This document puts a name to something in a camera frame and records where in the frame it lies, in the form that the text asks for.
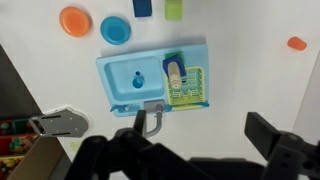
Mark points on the grey metal mounting plate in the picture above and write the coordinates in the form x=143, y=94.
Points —
x=65, y=122

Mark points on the grey toy faucet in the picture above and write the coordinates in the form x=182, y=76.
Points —
x=156, y=107

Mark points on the green block in sink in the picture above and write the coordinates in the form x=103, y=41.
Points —
x=178, y=53

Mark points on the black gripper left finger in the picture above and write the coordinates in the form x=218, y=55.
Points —
x=140, y=122

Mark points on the dark blue block in sink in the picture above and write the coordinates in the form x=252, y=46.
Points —
x=178, y=60

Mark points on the lime green cube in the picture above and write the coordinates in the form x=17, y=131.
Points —
x=173, y=9

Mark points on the toy storage shelf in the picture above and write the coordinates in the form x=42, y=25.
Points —
x=24, y=155

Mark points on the blue plate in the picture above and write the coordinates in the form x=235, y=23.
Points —
x=115, y=30

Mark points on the yellow sticky note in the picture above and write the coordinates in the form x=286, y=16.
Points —
x=75, y=145

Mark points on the small blue cup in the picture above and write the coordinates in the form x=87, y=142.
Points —
x=138, y=82

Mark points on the light blue toy sink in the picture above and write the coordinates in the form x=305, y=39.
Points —
x=117, y=73

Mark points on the small orange cup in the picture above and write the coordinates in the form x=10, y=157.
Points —
x=297, y=43

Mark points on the yellow dish rack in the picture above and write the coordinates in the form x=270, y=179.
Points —
x=192, y=93

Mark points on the orange plate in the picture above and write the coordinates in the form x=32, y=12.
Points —
x=74, y=21

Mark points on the dark blue cube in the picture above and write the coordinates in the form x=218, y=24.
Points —
x=142, y=8

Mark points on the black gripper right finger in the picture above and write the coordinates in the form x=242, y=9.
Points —
x=263, y=136

